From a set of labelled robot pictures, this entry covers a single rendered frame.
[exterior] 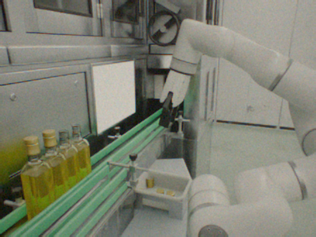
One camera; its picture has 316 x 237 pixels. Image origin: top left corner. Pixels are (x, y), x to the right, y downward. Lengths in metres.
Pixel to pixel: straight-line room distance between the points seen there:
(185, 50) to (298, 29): 3.77
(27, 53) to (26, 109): 0.17
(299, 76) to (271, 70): 0.06
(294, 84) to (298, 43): 3.76
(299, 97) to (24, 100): 0.76
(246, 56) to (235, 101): 3.73
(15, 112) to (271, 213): 0.73
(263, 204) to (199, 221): 0.12
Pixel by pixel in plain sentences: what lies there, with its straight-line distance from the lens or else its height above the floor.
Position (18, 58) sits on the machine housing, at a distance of 0.87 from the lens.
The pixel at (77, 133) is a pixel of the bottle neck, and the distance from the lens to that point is 0.85.
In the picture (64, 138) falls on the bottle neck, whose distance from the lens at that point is 0.81.
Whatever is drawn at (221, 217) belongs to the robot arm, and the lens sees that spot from 0.52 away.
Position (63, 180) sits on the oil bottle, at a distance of 0.82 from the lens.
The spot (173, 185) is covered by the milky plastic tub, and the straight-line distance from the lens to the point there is 1.14.
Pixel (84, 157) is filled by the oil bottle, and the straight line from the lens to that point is 0.88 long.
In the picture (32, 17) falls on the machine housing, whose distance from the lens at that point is 0.97.
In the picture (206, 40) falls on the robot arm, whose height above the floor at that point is 1.41.
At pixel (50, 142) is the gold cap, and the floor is 1.13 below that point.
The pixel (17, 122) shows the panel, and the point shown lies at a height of 1.17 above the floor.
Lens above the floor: 1.40
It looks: 17 degrees down
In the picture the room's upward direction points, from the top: straight up
